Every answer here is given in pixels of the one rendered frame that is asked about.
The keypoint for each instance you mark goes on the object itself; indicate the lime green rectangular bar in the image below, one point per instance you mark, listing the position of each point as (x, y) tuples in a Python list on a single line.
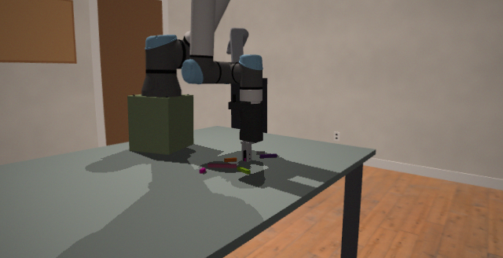
[(244, 170)]

